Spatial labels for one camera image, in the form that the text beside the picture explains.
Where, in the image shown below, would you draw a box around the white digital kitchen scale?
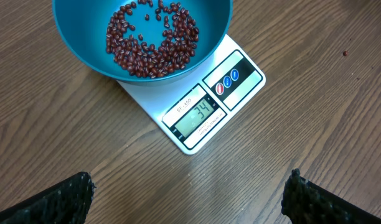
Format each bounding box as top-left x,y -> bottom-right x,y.
120,35 -> 266,155

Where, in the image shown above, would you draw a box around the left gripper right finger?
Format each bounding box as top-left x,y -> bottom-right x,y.
281,169 -> 381,224

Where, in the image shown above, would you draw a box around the red beans in bowl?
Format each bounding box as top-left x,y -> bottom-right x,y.
105,1 -> 200,79

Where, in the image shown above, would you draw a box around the blue metal bowl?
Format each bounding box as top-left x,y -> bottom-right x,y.
52,0 -> 233,83

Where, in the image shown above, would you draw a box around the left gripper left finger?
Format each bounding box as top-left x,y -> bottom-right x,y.
0,172 -> 96,224

